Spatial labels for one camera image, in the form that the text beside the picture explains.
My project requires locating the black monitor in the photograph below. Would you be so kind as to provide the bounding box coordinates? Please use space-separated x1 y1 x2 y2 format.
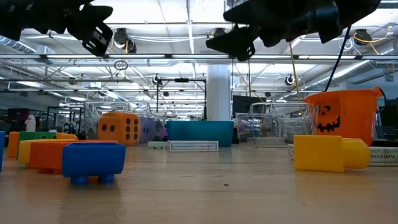
232 95 267 119

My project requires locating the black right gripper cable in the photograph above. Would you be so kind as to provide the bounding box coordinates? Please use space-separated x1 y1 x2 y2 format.
324 24 353 93

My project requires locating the black cable with coil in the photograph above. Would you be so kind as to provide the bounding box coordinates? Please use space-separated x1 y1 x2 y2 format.
247 60 252 99

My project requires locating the orange-red toy brick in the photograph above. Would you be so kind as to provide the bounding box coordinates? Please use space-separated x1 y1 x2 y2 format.
29 139 119 184

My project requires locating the teal plastic bin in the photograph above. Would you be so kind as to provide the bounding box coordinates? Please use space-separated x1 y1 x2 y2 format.
166 120 234 148

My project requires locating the white bottle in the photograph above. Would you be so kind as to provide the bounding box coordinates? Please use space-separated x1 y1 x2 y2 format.
24 114 37 133

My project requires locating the small green cube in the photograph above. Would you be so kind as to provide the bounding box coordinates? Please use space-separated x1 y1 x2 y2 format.
18 131 58 141

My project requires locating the dark background monitor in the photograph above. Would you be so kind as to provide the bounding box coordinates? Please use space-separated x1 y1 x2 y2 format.
7 108 31 123

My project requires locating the dark blue small brick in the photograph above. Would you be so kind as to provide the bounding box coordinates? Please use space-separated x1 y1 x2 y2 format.
62 142 127 186

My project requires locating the plastic coated card box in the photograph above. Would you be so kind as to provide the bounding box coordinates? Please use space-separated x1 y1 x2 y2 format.
287 144 398 167

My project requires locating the dark laptop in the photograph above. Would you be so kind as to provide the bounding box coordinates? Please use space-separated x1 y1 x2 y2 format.
374 98 398 141

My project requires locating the white picture card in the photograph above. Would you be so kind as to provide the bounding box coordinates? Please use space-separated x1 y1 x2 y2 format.
167 140 220 153

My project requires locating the long ceiling light rail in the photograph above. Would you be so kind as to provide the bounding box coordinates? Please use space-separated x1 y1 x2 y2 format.
20 54 398 61

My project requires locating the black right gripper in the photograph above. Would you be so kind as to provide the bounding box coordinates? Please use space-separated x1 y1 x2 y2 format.
205 0 382 62

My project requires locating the black table frame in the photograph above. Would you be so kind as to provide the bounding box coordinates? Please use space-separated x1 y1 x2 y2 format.
371 139 398 149

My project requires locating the orange foam die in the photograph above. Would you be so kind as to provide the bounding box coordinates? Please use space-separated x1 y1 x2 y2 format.
97 111 141 146

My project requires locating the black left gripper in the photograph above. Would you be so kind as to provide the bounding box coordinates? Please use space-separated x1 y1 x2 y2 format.
0 0 114 57

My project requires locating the white building column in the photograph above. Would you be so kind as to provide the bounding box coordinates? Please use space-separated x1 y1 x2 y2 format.
206 64 233 122

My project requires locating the yellow-orange flat brick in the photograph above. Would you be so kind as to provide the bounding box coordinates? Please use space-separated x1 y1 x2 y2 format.
17 138 78 165

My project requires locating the orange toy block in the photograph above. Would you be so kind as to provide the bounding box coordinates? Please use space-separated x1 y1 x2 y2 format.
7 131 78 158

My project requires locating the black stand frame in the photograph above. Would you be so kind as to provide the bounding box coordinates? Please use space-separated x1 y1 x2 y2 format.
155 78 207 121

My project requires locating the yellow peg block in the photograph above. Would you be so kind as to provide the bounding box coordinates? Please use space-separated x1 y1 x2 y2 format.
293 134 371 174

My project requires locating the purple foam die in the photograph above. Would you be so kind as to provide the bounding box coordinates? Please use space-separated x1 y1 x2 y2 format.
138 116 157 144

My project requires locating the orange pumpkin bucket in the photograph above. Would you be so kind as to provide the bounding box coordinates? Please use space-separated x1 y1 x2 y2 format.
303 86 384 147

